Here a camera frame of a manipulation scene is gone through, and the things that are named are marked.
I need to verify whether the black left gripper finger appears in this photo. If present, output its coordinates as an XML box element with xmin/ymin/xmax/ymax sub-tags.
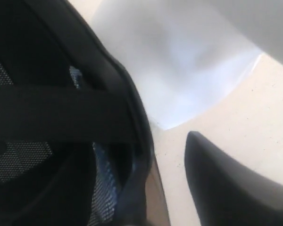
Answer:
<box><xmin>184</xmin><ymin>131</ymin><xmax>283</xmax><ymax>226</ymax></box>

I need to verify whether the black helmet with visor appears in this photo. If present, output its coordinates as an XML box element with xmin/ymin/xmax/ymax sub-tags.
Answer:
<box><xmin>0</xmin><ymin>0</ymin><xmax>170</xmax><ymax>226</ymax></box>

